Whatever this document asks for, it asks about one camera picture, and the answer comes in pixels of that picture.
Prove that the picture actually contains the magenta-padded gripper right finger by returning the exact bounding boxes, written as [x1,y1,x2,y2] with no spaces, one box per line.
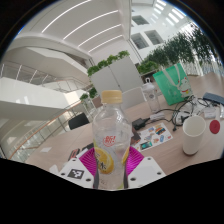
[123,145,167,190]

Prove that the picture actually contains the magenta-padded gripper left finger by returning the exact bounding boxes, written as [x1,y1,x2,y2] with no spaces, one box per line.
[58,147,100,190]

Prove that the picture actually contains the clear bottle with yellow cap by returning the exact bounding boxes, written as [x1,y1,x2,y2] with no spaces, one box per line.
[92,89,133,191]

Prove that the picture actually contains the red and black small device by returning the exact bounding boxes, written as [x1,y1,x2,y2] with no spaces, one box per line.
[68,148,81,161]

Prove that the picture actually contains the colourful sticker sheet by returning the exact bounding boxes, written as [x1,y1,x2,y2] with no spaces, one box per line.
[134,122,174,152]

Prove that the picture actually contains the black power adapter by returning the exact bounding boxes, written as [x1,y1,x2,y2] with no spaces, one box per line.
[132,117,150,131]

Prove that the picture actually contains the black chair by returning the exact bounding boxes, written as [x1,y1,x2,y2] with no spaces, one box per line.
[68,112,90,131]

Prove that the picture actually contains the white power adapter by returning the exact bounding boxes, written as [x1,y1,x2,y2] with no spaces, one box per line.
[149,112,166,121]

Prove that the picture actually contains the white mug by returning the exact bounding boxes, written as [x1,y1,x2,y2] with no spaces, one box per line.
[181,115,207,156]

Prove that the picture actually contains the white power strip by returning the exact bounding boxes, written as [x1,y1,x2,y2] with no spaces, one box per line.
[176,105,201,124]

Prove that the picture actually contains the clear shaker bottle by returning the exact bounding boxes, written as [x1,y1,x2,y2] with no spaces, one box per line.
[142,79,162,114]

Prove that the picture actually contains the brown planter with plants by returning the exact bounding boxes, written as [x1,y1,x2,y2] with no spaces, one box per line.
[79,87,99,108]

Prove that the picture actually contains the white paper packet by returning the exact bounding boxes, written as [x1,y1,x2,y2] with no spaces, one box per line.
[203,107,218,119]

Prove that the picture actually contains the green tote bag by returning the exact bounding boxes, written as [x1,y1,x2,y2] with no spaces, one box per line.
[153,63,194,107]

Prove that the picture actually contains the dark blue keyboard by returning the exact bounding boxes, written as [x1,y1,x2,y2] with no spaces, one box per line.
[202,92,224,106]

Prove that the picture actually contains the white cabinet with plants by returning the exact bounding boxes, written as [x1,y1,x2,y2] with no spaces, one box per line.
[87,50,144,98]

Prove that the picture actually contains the green hedge plants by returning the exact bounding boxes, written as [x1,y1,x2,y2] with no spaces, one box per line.
[136,24,224,76]

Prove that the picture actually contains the black cables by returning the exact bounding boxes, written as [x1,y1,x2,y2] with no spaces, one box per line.
[156,96,214,132]

